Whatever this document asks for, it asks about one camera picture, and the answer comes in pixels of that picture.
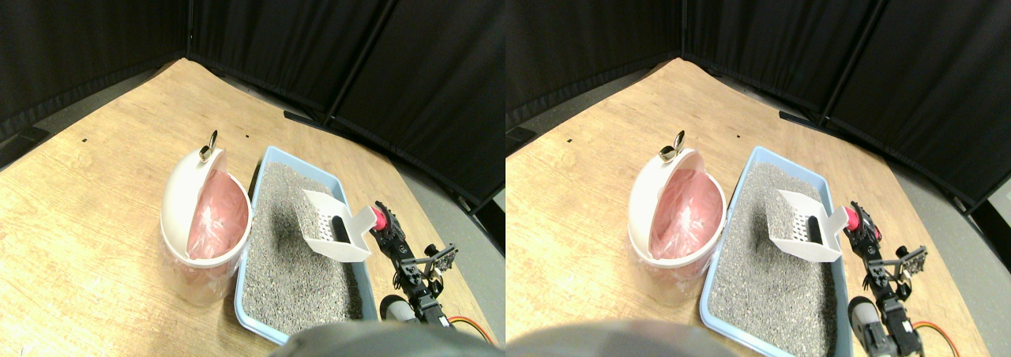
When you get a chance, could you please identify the white scoop with red handle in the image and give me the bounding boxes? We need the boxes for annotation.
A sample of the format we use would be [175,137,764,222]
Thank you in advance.
[300,189,393,263]
[766,189,866,263]

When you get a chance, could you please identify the blue litter tray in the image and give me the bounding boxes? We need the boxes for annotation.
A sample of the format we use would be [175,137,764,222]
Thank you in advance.
[699,145,858,357]
[235,145,380,346]

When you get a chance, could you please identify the black curtain stand foot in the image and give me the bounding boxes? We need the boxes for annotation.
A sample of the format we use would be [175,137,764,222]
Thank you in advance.
[778,109,826,129]
[283,109,333,130]

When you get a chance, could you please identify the white bin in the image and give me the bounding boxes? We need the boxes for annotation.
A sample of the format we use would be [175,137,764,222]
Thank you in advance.
[628,130,726,306]
[160,130,254,306]

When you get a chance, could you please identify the orange wire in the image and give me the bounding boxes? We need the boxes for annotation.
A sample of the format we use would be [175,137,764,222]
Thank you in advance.
[912,321,955,351]
[449,315,497,346]

